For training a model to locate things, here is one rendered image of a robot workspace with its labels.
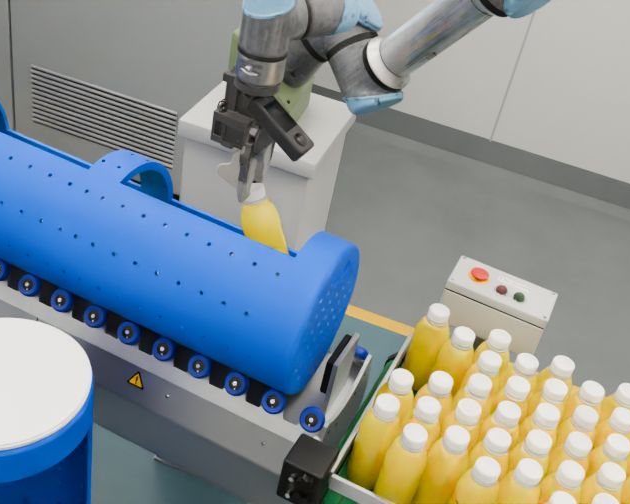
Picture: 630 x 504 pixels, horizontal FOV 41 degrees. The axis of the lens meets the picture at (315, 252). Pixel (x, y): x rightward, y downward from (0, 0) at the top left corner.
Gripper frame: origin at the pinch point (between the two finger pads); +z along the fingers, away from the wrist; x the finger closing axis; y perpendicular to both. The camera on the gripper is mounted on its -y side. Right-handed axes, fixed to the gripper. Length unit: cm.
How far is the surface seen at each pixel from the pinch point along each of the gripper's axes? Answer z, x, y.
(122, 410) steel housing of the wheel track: 51, 13, 14
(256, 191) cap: -1.2, 1.2, -1.3
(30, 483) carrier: 68, 26, 26
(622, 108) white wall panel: 78, -289, -55
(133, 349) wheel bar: 34.9, 11.9, 13.2
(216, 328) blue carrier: 17.4, 15.1, -4.2
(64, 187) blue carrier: 7.8, 9.6, 30.6
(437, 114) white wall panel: 110, -281, 27
